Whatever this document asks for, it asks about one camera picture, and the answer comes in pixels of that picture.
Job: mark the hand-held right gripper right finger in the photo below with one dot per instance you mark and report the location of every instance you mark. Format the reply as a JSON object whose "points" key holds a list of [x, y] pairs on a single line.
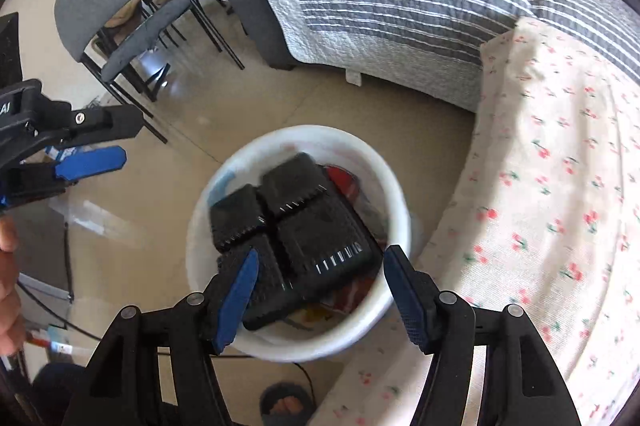
{"points": [[405, 301]]}

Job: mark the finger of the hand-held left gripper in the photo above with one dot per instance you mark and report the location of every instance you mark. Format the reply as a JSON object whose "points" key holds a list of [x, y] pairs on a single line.
{"points": [[95, 161], [105, 123]]}

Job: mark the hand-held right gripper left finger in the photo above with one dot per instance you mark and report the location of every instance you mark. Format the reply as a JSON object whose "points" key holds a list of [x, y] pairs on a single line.
{"points": [[240, 296]]}

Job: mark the black plastic compartment tray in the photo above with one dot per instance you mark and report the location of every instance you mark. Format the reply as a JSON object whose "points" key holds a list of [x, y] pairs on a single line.
{"points": [[315, 231]]}

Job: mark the white round bin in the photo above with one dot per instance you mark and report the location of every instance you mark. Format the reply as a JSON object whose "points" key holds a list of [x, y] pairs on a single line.
{"points": [[280, 138]]}

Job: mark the person's left hand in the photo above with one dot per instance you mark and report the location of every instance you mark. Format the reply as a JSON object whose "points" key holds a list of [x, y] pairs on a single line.
{"points": [[9, 306]]}

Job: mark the grey slipper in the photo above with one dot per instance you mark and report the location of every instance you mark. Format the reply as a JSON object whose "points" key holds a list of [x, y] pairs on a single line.
{"points": [[272, 398]]}

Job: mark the cherry print tablecloth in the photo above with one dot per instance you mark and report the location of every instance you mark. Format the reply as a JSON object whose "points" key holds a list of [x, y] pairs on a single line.
{"points": [[550, 206]]}

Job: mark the person's dark trouser leg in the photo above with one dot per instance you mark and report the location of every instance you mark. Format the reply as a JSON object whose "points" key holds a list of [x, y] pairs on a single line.
{"points": [[55, 391]]}

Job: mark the grey striped quilted blanket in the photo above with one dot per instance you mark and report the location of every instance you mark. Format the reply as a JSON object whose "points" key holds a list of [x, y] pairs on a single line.
{"points": [[400, 5]]}

